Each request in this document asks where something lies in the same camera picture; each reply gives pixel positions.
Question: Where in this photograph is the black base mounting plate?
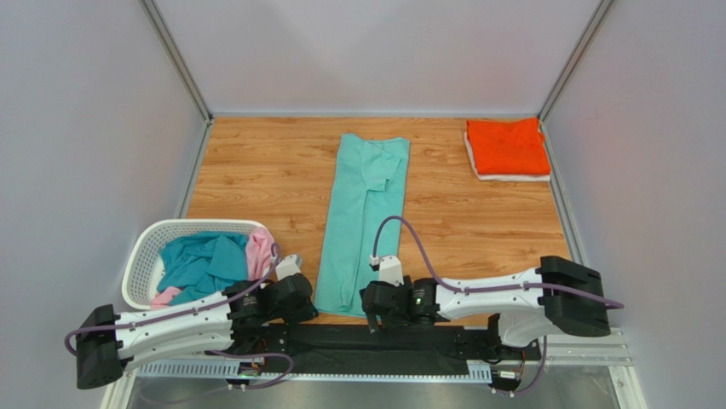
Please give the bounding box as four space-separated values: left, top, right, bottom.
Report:
225 324 541 376

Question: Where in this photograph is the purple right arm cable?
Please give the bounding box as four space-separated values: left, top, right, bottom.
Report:
371 216 625 396

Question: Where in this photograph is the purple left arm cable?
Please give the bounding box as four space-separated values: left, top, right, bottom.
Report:
64 242 295 393

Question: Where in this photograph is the folded orange t-shirt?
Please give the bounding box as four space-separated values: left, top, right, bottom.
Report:
465 118 551 175

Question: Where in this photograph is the aluminium frame post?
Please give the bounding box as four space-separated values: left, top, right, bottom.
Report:
539 0 617 124
138 0 214 125

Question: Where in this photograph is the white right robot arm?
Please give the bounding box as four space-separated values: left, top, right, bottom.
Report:
360 256 623 348

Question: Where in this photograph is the light teal t-shirt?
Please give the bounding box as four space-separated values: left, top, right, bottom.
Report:
314 134 410 317

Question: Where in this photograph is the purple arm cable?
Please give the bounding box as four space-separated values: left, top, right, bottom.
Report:
64 242 295 393
371 216 625 396

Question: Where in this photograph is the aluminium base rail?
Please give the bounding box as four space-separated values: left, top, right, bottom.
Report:
102 324 646 408

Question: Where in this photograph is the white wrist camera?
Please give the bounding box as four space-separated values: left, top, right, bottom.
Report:
275 254 303 281
369 256 404 286

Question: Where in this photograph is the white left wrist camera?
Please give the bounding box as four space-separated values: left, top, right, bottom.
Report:
275 254 303 281

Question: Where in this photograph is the pink t-shirt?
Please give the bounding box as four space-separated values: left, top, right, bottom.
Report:
151 228 274 310

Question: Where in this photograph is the aluminium frame post left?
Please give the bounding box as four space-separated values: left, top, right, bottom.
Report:
138 0 214 125

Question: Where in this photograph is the folded white t-shirt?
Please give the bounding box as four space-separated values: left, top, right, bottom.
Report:
463 132 551 182

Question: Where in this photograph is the aluminium frame post right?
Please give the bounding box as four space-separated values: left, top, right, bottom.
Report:
539 0 617 124

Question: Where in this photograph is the white perforated laundry basket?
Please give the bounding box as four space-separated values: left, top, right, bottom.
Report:
121 219 263 310

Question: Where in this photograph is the dark teal t-shirt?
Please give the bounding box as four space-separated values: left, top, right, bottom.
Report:
156 231 249 306

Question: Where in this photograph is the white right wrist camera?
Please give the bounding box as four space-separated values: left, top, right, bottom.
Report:
369 256 404 286

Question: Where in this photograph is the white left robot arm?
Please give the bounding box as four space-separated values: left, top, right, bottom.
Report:
64 273 319 390

